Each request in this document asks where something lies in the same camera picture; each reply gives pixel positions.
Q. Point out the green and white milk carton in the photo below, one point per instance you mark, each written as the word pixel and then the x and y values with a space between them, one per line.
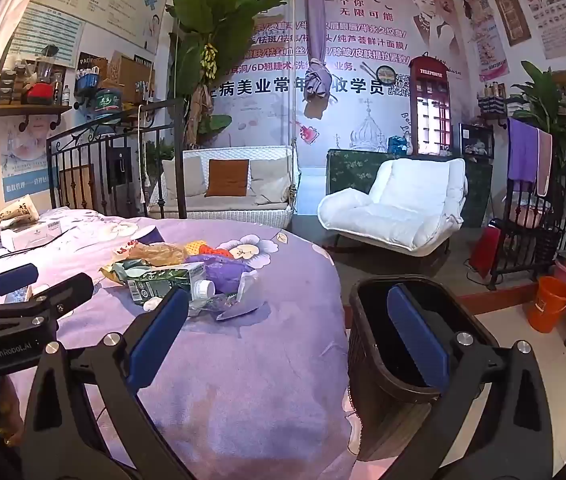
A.
pixel 163 280

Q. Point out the white wicker swing sofa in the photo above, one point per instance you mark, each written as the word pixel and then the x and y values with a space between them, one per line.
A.
pixel 223 215

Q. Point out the green potted plant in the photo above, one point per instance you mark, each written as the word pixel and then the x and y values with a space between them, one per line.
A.
pixel 548 105

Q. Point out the black iron bed frame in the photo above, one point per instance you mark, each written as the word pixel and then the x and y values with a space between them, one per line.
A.
pixel 88 135

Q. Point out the brown cushion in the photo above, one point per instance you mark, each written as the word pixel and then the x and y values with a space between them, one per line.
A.
pixel 227 177

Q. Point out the purple towel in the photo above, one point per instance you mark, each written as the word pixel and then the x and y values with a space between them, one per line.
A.
pixel 522 150

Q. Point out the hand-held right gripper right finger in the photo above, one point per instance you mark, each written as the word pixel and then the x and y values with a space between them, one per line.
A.
pixel 415 335

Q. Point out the purple hanging umbrella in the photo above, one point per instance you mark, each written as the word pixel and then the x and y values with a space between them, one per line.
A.
pixel 315 35

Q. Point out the purple floral bedsheet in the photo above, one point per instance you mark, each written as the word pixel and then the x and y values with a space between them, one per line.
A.
pixel 238 385

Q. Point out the white tissue wad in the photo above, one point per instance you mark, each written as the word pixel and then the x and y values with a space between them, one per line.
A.
pixel 153 304

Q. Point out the black hanging pouch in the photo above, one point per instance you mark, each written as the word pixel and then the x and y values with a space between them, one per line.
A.
pixel 119 165

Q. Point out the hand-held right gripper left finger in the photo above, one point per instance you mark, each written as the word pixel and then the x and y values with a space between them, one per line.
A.
pixel 158 330

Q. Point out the white padded armchair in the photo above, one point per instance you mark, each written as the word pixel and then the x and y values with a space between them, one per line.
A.
pixel 398 200

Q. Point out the red telephone booth cabinet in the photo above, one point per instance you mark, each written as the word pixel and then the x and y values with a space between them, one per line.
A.
pixel 430 75

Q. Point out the dark brown waste bin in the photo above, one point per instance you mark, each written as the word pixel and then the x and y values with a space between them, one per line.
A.
pixel 373 360

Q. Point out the blue bag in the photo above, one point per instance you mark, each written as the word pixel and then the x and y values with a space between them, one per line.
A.
pixel 397 146

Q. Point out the pale blue wall poster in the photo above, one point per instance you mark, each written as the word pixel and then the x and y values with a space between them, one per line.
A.
pixel 28 155

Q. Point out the pink towel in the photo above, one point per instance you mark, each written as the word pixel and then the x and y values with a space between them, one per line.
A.
pixel 544 165

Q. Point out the large printed wall banner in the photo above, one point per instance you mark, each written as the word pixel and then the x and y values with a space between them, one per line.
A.
pixel 363 35

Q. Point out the beige cushion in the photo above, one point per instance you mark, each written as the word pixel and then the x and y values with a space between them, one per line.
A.
pixel 270 180
pixel 183 177

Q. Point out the orange foam fruit net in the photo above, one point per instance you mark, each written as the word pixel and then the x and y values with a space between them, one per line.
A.
pixel 213 251

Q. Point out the yellow foam fruit net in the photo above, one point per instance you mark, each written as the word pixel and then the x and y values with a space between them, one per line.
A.
pixel 193 247

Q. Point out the black display box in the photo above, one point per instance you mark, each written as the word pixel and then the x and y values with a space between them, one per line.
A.
pixel 475 140

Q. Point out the small shelf with bottles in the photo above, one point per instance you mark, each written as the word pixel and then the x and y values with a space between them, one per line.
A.
pixel 492 102

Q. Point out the white disc spindle case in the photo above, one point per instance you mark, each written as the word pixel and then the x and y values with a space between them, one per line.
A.
pixel 218 272

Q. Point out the orange bucket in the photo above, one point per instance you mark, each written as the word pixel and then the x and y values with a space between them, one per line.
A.
pixel 549 305

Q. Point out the teal round tin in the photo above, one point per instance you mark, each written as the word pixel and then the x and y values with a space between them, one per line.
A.
pixel 105 102

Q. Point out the brown wall poster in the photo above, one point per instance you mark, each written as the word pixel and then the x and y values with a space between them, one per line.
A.
pixel 505 0

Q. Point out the pink wall poster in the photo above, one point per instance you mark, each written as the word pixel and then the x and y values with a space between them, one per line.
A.
pixel 478 20

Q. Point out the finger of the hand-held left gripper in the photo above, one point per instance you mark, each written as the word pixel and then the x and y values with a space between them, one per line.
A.
pixel 65 294
pixel 13 277

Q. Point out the beige snack bag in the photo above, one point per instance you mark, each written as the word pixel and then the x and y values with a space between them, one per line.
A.
pixel 15 212

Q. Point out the green snack wrapper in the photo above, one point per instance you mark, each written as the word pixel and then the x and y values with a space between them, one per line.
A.
pixel 123 270

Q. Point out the silver foil wrapper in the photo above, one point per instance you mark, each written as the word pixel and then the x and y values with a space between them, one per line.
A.
pixel 235 311

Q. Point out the wooden wall shelf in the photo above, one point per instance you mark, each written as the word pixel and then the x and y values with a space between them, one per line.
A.
pixel 28 109

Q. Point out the brown paper bag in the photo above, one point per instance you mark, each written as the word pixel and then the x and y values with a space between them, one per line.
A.
pixel 160 252

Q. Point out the red bag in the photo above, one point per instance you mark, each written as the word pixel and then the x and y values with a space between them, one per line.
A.
pixel 485 252

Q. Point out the black metal rack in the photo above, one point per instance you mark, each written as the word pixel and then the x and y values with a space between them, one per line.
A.
pixel 523 245

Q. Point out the white tissue box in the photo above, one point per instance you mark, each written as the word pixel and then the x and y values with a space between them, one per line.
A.
pixel 28 237

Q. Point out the banana plant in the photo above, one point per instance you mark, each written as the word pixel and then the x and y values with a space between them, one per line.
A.
pixel 213 10

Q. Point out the blue text wall poster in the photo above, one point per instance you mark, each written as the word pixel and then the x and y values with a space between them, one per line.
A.
pixel 48 35

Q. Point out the cardboard box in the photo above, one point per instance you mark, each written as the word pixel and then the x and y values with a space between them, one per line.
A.
pixel 130 77

